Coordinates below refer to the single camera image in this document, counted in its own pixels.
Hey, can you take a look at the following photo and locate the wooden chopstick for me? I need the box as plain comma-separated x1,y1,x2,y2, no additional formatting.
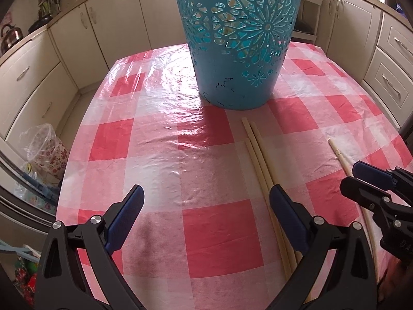
328,138,380,275
241,118,299,265
251,122,304,262
246,138,292,281

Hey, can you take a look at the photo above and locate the dark sliding door frame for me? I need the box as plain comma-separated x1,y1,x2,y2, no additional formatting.
0,142,59,235

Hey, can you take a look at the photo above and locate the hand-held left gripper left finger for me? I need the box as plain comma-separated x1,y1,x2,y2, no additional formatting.
34,185,145,310

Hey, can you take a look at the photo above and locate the cream cabinet drawer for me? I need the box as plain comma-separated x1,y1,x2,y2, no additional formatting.
0,34,61,109
363,60,413,121
376,16,413,60
6,61,80,140

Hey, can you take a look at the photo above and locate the metal kettle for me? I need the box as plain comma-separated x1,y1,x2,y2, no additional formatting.
0,22,24,56

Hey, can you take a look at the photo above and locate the person's right hand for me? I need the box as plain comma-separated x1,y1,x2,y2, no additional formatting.
377,259,409,308

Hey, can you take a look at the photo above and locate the cream cabinet door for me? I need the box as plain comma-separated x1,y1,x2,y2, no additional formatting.
48,2,111,89
85,0,153,69
136,0,191,48
326,0,383,82
314,0,340,56

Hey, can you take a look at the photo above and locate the black pot with plants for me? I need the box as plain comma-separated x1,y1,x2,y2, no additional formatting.
28,0,66,33

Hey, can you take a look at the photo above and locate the red floral bag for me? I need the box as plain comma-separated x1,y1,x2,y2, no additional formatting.
13,255,41,306

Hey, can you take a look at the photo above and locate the red white checkered tablecloth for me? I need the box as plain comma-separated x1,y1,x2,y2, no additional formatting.
56,40,409,310

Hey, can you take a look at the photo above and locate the blue broom handle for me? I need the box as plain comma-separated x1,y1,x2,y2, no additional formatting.
24,165,56,201

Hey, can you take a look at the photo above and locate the light blue folding stool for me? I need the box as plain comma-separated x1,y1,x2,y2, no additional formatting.
0,239,40,259

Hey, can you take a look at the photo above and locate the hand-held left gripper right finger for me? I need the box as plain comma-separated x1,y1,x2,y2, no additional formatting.
269,184,379,310

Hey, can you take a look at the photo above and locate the floral trash bin with liner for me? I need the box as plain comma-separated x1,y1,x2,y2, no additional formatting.
22,123,70,181

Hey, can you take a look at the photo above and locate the teal perforated plastic basket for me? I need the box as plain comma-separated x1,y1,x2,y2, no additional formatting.
169,0,305,110

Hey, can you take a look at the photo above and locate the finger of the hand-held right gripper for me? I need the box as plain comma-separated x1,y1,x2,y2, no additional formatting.
352,161,413,208
340,175,393,214

